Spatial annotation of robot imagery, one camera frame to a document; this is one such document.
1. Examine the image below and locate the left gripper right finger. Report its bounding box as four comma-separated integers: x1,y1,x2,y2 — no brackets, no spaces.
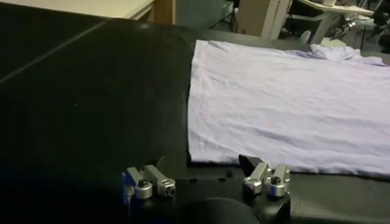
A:
238,154,291,198

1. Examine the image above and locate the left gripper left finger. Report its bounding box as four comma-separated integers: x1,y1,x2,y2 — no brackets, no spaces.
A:
121,156,177,200

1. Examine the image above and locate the lavender t-shirt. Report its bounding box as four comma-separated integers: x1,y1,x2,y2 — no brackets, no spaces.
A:
187,39,390,179

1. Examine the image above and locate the large black table cover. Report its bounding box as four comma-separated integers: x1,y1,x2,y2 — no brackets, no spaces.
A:
0,18,390,224

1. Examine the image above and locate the tall white cardboard box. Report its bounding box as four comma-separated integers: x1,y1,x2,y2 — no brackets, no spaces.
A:
237,0,292,39

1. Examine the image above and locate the wooden partition screen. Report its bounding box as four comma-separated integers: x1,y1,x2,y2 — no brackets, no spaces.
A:
154,0,177,25

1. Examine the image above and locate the small white standing desk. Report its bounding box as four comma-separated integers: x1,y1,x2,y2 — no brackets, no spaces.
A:
297,0,375,45

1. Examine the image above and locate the white rectangular table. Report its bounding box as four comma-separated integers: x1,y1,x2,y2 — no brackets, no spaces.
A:
0,0,155,19

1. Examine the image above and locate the small black table cover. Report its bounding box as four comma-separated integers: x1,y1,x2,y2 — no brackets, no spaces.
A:
0,2,107,83

